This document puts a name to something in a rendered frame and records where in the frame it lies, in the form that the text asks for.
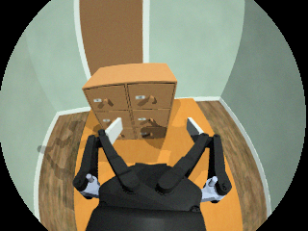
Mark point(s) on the small brown chest of drawers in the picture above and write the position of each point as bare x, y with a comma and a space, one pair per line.
131, 74

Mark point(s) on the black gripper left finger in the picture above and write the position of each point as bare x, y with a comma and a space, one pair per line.
86, 180

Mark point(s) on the dark brown drawer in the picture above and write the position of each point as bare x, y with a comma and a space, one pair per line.
155, 116
127, 133
139, 93
150, 132
107, 118
108, 98

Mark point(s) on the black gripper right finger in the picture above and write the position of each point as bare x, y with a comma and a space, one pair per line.
218, 184

